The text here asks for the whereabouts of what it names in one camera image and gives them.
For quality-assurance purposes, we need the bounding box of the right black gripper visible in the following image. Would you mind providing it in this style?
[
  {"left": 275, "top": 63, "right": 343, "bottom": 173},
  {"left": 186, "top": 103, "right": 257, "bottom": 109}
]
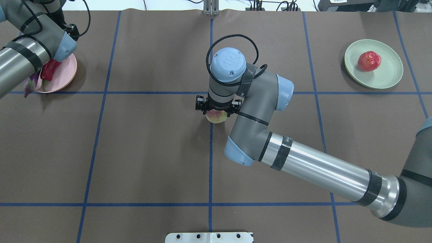
[{"left": 195, "top": 95, "right": 242, "bottom": 117}]

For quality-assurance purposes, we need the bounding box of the peach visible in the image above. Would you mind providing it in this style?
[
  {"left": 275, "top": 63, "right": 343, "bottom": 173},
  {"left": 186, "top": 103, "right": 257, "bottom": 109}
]
[{"left": 205, "top": 109, "right": 228, "bottom": 124}]

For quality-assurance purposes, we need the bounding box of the red pomegranate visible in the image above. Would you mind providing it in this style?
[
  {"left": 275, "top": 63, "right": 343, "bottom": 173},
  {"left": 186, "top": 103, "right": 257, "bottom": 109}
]
[{"left": 357, "top": 51, "right": 382, "bottom": 72}]

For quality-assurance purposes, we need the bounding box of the red chili pepper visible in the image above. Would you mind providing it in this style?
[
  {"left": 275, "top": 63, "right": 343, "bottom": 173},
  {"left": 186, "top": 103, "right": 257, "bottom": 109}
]
[{"left": 39, "top": 59, "right": 62, "bottom": 81}]

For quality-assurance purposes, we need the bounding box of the purple eggplant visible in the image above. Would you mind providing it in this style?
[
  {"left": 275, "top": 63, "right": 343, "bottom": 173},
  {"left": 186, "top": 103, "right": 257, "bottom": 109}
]
[{"left": 24, "top": 71, "right": 41, "bottom": 98}]

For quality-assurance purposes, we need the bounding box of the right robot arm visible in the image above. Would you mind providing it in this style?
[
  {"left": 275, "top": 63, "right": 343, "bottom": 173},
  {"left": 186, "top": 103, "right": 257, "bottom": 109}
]
[{"left": 195, "top": 47, "right": 431, "bottom": 228}]

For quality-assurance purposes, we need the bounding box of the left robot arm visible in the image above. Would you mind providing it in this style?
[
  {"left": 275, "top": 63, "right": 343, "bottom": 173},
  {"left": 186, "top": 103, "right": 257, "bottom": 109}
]
[{"left": 0, "top": 0, "right": 77, "bottom": 97}]

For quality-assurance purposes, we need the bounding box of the pink plate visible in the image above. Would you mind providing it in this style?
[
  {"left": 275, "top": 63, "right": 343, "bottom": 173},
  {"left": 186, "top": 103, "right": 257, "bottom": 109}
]
[{"left": 34, "top": 54, "right": 77, "bottom": 93}]

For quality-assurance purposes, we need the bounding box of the green plate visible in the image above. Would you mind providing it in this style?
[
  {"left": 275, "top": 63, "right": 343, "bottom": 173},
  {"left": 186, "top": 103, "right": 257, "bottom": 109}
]
[{"left": 344, "top": 39, "right": 404, "bottom": 89}]

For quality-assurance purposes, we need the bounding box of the aluminium frame post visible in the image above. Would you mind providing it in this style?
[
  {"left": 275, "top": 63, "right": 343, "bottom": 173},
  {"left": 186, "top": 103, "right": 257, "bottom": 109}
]
[{"left": 203, "top": 0, "right": 220, "bottom": 16}]

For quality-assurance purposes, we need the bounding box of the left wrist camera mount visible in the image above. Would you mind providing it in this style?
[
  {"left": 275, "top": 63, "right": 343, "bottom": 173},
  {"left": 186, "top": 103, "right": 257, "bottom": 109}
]
[{"left": 63, "top": 24, "right": 80, "bottom": 41}]

